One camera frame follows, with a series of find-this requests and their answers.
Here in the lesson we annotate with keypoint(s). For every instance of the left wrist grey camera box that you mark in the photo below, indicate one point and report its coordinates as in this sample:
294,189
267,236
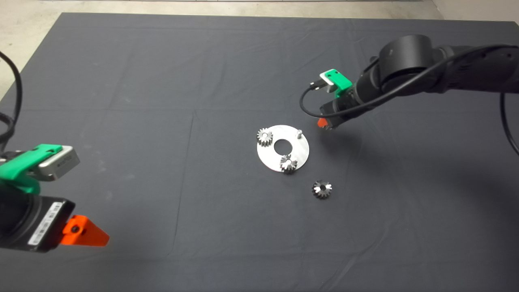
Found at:
61,164

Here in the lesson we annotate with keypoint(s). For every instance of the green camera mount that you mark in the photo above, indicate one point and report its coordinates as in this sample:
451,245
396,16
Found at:
340,83
20,170

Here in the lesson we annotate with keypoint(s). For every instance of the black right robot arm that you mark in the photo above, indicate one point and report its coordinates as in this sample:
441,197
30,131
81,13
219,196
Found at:
405,56

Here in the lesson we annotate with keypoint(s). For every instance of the right wrist grey camera box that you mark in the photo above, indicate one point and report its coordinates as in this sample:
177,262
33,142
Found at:
326,83

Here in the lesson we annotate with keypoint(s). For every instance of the small steel gear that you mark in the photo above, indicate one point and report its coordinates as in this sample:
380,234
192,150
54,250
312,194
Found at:
322,189
264,137
288,163

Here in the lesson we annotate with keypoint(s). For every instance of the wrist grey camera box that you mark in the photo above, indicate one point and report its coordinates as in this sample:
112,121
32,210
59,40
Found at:
61,164
326,83

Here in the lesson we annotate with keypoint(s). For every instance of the left green camera mount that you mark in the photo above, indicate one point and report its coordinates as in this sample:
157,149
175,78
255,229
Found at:
20,170

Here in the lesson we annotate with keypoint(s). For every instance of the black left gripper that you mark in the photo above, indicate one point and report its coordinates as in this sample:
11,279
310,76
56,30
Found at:
20,223

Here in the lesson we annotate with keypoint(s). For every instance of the round metal plate with pins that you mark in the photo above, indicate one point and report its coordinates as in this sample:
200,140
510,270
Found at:
267,158

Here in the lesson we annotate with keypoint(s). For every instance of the right green camera mount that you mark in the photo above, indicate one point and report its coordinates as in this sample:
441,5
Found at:
340,83

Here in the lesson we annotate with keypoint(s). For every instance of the dark grey table cloth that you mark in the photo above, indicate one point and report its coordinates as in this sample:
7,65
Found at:
162,81

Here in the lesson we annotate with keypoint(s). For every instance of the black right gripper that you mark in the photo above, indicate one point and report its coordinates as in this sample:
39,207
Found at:
346,103

